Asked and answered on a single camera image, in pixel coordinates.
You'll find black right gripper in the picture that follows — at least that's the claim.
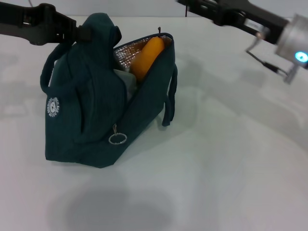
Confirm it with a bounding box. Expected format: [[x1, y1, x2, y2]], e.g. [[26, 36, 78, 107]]
[[177, 0, 289, 45]]

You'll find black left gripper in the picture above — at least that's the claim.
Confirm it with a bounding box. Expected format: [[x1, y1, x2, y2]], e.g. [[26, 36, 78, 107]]
[[0, 3, 93, 46]]

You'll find clear food container blue seal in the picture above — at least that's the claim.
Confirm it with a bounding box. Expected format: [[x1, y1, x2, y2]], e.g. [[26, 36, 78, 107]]
[[113, 69, 138, 102]]

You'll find orange yellow toy pear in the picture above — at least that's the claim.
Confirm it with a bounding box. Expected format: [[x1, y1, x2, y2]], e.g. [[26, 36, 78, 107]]
[[129, 26, 166, 81]]

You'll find dark teal insulated lunch bag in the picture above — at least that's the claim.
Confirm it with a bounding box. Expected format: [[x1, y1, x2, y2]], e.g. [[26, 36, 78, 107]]
[[39, 12, 179, 169]]

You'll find grey right arm cable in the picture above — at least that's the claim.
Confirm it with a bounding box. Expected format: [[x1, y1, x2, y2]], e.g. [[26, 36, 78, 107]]
[[245, 31, 289, 74]]

